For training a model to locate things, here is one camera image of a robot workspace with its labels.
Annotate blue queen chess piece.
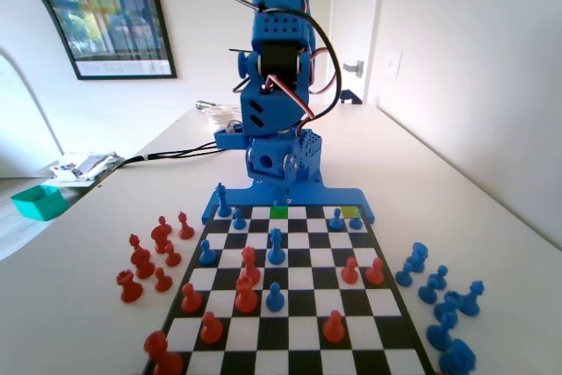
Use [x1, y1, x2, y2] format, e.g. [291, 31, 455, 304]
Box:
[266, 227, 286, 266]

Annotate black and white chessboard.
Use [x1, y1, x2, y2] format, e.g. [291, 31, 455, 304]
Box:
[140, 204, 436, 375]

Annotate red chess pawn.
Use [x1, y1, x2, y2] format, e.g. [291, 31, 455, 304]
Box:
[153, 266, 173, 293]
[199, 311, 224, 345]
[180, 282, 203, 314]
[163, 242, 182, 268]
[322, 310, 347, 344]
[341, 256, 360, 285]
[364, 257, 385, 286]

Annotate red rook chess piece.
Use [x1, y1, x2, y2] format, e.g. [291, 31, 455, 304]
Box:
[115, 270, 144, 305]
[234, 276, 259, 314]

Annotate blue rook chess piece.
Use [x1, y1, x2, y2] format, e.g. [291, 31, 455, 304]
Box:
[434, 290, 463, 321]

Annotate red piece corner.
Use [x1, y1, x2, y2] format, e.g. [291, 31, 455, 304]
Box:
[143, 330, 184, 375]

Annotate large blue chess piece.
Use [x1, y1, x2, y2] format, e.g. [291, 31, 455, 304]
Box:
[438, 338, 479, 375]

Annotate tall blue king piece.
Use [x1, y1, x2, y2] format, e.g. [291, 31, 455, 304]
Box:
[214, 182, 233, 219]

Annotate stack of white items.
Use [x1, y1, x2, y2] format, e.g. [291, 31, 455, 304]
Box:
[205, 105, 242, 134]

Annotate white door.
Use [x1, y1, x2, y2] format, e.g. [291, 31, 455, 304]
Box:
[324, 0, 383, 105]

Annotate pile of papers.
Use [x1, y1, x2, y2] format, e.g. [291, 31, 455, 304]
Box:
[41, 150, 124, 190]

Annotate framed map poster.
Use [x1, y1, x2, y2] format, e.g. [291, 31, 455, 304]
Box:
[0, 0, 177, 81]

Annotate green open box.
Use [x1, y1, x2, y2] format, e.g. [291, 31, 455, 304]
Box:
[9, 184, 69, 221]

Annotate white arched panel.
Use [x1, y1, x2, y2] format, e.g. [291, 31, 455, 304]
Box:
[0, 0, 67, 181]

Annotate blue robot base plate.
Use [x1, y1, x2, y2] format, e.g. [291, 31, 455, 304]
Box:
[200, 179, 377, 225]

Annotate thin servo wires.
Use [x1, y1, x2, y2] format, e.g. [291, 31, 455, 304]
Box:
[262, 74, 318, 137]

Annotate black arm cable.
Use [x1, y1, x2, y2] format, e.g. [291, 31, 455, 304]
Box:
[218, 0, 343, 122]

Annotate silver door handle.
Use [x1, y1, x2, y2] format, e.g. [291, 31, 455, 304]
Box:
[342, 59, 365, 78]

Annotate white light switch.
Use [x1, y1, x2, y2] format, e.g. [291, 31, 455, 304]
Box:
[382, 49, 404, 81]

